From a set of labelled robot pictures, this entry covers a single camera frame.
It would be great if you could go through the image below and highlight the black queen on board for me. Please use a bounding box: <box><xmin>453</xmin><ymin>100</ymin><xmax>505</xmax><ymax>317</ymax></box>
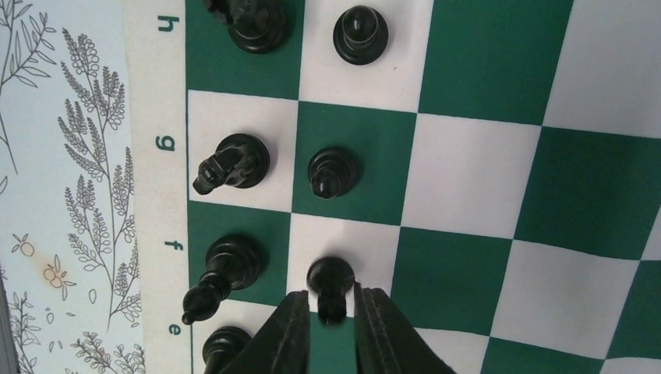
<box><xmin>202</xmin><ymin>326</ymin><xmax>252</xmax><ymax>374</ymax></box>

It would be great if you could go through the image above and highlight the black knight on board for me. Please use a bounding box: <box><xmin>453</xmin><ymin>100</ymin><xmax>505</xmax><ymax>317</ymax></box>
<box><xmin>192</xmin><ymin>133</ymin><xmax>270</xmax><ymax>195</ymax></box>

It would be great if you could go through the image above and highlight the black bishop on board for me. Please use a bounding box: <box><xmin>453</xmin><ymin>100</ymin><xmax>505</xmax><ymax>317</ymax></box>
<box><xmin>182</xmin><ymin>234</ymin><xmax>265</xmax><ymax>325</ymax></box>

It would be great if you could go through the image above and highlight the green white chessboard mat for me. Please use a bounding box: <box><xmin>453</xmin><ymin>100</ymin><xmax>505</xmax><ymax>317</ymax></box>
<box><xmin>123</xmin><ymin>1</ymin><xmax>660</xmax><ymax>373</ymax></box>

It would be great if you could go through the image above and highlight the floral patterned tablecloth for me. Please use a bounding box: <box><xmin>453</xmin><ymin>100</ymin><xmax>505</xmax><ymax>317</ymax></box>
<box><xmin>1</xmin><ymin>1</ymin><xmax>146</xmax><ymax>373</ymax></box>

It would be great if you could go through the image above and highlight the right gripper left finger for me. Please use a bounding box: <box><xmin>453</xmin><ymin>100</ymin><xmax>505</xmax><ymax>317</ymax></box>
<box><xmin>221</xmin><ymin>291</ymin><xmax>310</xmax><ymax>374</ymax></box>

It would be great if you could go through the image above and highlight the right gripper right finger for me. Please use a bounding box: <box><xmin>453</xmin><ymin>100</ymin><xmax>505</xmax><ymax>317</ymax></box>
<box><xmin>353</xmin><ymin>282</ymin><xmax>455</xmax><ymax>373</ymax></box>

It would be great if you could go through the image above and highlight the black pawn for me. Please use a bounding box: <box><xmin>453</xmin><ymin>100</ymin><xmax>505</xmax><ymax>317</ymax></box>
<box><xmin>332</xmin><ymin>5</ymin><xmax>389</xmax><ymax>65</ymax></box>
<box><xmin>307</xmin><ymin>147</ymin><xmax>359</xmax><ymax>199</ymax></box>

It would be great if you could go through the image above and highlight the black piece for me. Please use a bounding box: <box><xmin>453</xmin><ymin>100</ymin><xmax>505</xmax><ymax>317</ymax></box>
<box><xmin>306</xmin><ymin>256</ymin><xmax>355</xmax><ymax>326</ymax></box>

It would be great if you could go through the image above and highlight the black rook on board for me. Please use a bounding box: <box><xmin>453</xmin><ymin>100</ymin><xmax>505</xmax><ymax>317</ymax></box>
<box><xmin>203</xmin><ymin>0</ymin><xmax>288</xmax><ymax>55</ymax></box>

